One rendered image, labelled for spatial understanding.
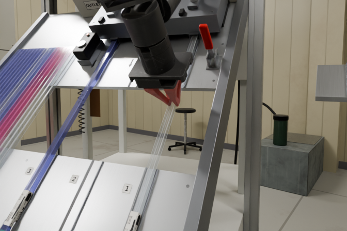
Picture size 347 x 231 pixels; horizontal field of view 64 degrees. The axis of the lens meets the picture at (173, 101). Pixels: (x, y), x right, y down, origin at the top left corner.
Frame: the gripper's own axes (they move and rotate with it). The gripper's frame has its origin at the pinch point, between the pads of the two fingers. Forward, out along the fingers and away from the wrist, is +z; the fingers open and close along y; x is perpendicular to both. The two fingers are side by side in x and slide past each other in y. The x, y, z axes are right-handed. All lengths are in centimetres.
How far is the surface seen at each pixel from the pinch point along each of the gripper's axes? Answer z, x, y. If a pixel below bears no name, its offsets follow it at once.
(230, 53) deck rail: -1.6, -12.6, -9.2
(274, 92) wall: 220, -226, -4
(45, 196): 2.6, 21.7, 18.4
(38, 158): 2.0, 15.0, 25.0
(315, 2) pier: 127, -267, -43
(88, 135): 43, -18, 56
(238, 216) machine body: 43.2, 3.1, -8.7
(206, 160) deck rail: 0.6, 11.8, -9.1
